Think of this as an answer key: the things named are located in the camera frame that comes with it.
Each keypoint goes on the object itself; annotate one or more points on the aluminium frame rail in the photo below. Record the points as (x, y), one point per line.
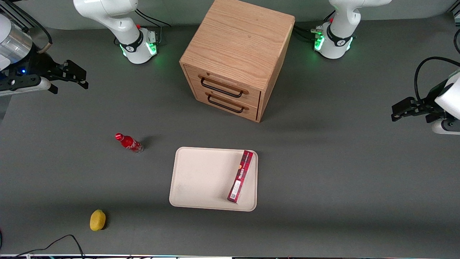
(14, 18)

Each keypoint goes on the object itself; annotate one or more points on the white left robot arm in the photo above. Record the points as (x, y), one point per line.
(341, 21)

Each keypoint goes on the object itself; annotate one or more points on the yellow lemon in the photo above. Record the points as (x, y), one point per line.
(97, 220)

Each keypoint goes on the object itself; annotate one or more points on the red coke bottle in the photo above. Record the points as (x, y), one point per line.
(128, 142)

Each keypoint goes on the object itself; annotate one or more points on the long red cardboard box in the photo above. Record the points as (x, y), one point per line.
(240, 176)

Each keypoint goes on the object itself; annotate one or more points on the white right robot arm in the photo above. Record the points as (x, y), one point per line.
(107, 14)

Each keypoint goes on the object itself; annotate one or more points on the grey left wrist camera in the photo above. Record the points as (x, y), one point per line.
(447, 126)

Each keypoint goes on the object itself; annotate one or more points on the beige plastic tray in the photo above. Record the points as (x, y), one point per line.
(205, 180)

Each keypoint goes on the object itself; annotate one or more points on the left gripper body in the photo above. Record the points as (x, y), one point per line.
(430, 103)

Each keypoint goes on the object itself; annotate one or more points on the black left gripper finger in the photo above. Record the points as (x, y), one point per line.
(404, 104)
(408, 116)

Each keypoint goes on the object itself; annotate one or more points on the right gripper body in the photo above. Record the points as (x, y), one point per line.
(40, 64)

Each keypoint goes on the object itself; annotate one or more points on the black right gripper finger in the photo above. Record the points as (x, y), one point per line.
(81, 85)
(75, 70)

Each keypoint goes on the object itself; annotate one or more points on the wooden drawer cabinet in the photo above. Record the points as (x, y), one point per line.
(237, 43)

